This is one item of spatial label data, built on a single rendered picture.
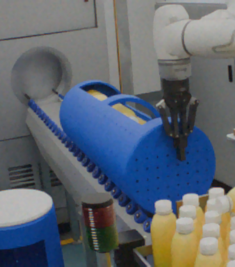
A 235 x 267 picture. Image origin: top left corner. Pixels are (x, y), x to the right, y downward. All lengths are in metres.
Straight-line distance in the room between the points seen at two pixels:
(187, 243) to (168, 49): 0.53
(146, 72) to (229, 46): 5.98
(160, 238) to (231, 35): 0.53
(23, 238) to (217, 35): 0.76
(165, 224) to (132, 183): 0.27
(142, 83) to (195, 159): 5.70
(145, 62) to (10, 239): 5.91
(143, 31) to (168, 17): 5.78
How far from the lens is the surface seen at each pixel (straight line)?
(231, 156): 4.25
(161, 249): 1.47
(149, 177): 1.70
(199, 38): 1.50
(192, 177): 1.75
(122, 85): 3.04
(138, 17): 7.31
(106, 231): 1.10
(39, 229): 1.66
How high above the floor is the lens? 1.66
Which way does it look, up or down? 18 degrees down
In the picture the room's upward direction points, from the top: 5 degrees counter-clockwise
